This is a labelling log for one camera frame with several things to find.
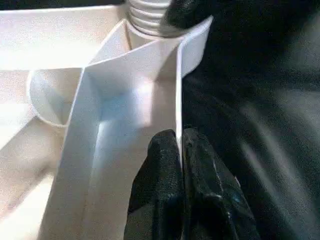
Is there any white plastic table top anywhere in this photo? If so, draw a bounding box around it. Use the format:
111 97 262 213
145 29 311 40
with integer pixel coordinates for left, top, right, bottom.
0 2 215 240

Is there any black plastic mat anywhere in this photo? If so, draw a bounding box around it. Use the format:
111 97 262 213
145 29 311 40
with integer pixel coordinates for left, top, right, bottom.
178 0 320 240

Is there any white plastic table leg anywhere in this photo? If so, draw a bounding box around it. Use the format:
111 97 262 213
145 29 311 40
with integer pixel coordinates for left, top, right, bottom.
126 0 174 38

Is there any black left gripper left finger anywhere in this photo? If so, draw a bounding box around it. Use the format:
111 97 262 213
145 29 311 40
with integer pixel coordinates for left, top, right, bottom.
127 128 188 240

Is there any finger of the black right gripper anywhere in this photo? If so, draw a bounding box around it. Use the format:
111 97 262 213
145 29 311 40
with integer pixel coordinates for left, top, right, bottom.
160 0 216 39

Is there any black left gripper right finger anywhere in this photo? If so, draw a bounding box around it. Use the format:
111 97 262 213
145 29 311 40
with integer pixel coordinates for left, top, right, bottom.
180 125 261 240

